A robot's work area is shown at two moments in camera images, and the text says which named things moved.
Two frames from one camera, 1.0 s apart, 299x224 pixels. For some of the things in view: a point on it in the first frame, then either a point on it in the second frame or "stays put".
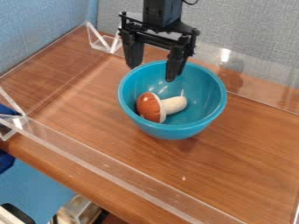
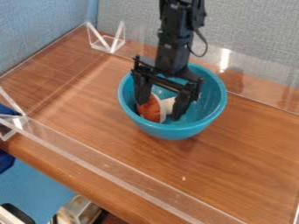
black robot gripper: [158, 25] → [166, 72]
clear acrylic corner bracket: [101, 42] stays put
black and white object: [13, 215] stays put
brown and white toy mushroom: [153, 108] stays put
